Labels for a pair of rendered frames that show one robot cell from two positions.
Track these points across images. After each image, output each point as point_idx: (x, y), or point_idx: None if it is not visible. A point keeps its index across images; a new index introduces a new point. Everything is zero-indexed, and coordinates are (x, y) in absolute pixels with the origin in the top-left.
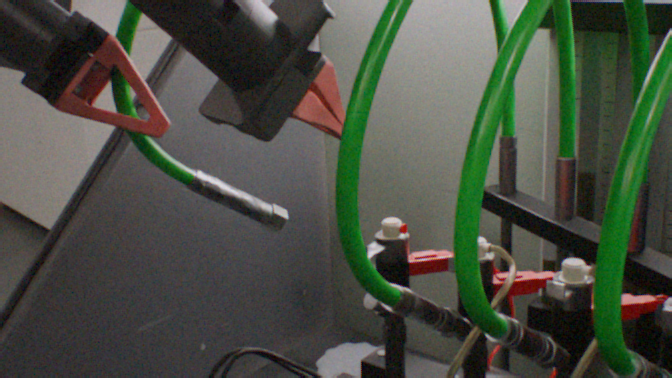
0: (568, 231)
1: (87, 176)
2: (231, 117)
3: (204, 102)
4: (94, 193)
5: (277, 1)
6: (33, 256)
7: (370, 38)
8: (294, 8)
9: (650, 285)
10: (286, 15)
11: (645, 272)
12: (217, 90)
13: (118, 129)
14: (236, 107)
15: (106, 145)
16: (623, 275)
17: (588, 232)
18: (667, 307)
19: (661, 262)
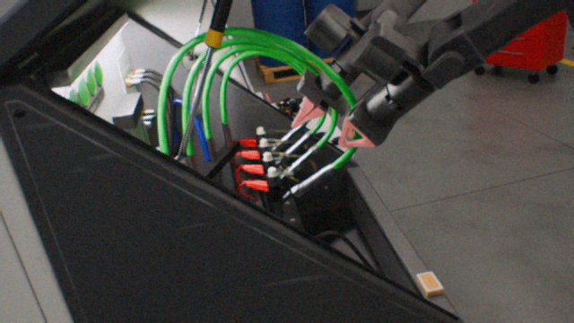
0: (207, 175)
1: (344, 256)
2: (345, 102)
3: (343, 109)
4: (346, 255)
5: (305, 77)
6: (393, 290)
7: (314, 68)
8: (308, 74)
9: (227, 160)
10: (311, 77)
11: (225, 158)
12: (338, 103)
13: (312, 236)
14: (342, 100)
15: (322, 248)
16: (221, 167)
17: (206, 170)
18: (265, 134)
19: (219, 155)
